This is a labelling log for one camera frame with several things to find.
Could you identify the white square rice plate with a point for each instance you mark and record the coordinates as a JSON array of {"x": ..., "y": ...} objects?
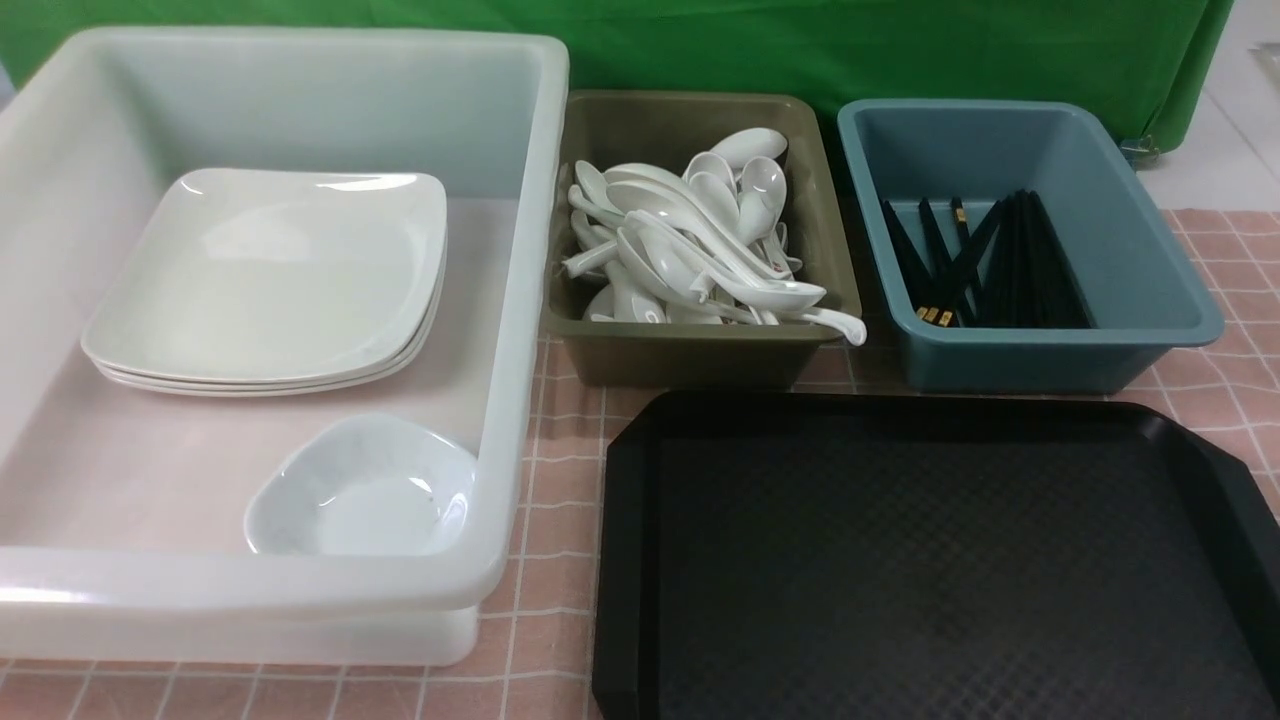
[{"x": 262, "y": 277}]

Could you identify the pile of white spoons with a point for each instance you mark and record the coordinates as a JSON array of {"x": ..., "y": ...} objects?
[{"x": 706, "y": 246}]

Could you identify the black serving tray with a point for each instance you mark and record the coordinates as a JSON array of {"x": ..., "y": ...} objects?
[{"x": 787, "y": 556}]

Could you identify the olive green spoon bin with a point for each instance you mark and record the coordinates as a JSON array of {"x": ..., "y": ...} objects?
[{"x": 665, "y": 129}]

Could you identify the small white bowl in tub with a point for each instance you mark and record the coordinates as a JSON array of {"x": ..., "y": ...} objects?
[{"x": 370, "y": 485}]

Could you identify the pink checkered tablecloth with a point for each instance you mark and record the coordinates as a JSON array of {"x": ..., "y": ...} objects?
[{"x": 535, "y": 631}]

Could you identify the large translucent white tub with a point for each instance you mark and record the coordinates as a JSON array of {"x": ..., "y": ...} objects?
[{"x": 124, "y": 495}]

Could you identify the pile of black chopsticks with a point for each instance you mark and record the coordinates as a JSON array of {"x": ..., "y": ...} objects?
[{"x": 1007, "y": 271}]

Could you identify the blue chopstick bin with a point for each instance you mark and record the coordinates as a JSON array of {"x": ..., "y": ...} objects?
[{"x": 1144, "y": 295}]

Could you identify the green backdrop cloth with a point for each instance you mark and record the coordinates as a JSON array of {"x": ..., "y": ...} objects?
[{"x": 1137, "y": 65}]

